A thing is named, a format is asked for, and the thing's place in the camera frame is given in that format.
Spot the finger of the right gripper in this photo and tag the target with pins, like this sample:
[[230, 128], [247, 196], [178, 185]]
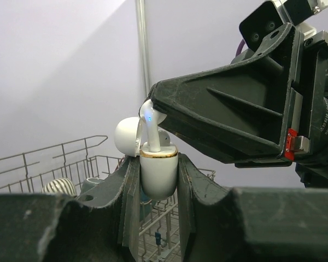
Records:
[[261, 77], [222, 143]]

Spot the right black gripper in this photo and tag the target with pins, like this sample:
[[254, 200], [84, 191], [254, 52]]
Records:
[[306, 139]]

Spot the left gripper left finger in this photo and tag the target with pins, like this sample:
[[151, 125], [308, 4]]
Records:
[[101, 224]]

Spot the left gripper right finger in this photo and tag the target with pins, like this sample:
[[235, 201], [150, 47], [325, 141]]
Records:
[[218, 223]]

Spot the white square charging case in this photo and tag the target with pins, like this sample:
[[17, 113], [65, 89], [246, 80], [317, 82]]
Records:
[[158, 170]]

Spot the white stem earbud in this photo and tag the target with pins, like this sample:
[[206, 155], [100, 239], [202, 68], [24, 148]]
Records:
[[164, 138], [152, 118]]

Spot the dark teal bowl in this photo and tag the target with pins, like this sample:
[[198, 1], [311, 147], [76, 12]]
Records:
[[90, 183]]

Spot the striped ceramic cup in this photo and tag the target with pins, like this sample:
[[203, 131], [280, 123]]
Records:
[[60, 185]]

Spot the grey wire dish rack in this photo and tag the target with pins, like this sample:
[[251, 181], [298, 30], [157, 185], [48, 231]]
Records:
[[29, 172]]

